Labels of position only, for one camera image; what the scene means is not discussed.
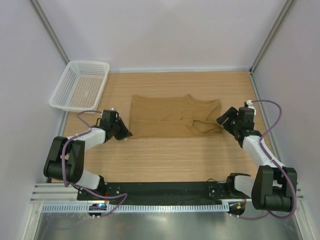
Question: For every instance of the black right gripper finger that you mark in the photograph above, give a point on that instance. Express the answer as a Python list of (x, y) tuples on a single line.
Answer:
[(230, 114), (229, 124)]

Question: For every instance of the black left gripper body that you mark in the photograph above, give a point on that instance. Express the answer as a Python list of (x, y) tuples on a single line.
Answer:
[(113, 126)]

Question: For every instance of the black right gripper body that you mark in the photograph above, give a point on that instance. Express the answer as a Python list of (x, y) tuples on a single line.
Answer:
[(237, 127)]

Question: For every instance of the tan ribbed tank top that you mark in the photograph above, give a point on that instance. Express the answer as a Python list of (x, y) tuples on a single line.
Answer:
[(174, 117)]

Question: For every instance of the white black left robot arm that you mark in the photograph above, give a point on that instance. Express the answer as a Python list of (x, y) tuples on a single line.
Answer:
[(66, 157)]

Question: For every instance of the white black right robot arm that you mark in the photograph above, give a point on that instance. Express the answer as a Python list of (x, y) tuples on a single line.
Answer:
[(275, 185)]

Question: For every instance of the white perforated plastic basket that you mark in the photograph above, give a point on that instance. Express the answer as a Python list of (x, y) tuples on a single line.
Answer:
[(80, 86)]

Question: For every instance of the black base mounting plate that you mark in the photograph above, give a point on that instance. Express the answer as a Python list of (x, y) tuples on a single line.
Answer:
[(173, 193)]

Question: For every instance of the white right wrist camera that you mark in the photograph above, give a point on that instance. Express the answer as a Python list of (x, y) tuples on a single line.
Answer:
[(250, 104)]

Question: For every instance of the slotted grey cable duct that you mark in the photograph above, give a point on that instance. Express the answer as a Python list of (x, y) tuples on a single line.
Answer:
[(100, 208)]

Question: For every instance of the aluminium frame rail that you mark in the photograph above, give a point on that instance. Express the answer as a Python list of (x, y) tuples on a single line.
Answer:
[(57, 192)]

